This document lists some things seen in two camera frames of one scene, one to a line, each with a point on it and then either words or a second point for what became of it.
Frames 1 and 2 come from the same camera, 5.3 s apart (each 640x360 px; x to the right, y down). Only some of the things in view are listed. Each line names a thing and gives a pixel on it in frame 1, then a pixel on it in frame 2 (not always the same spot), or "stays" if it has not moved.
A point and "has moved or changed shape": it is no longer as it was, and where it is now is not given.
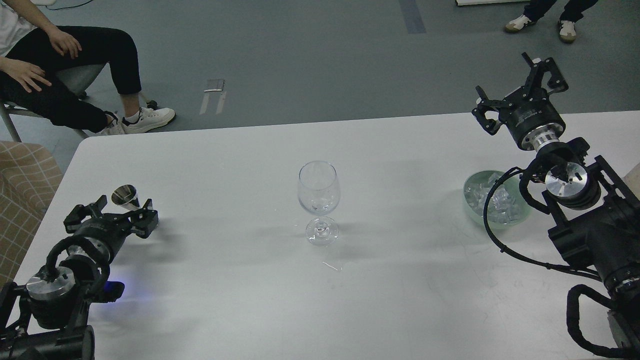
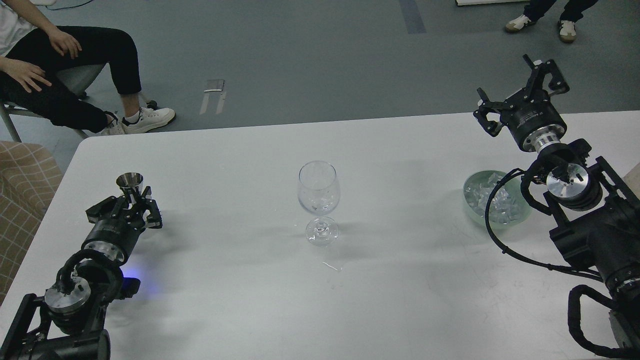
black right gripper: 530,113 stays
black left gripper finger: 79,213 -> 103,210
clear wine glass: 319,189 stays
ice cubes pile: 502,208 stays
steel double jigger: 124,196 has moved or changed shape
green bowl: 509,205 stays
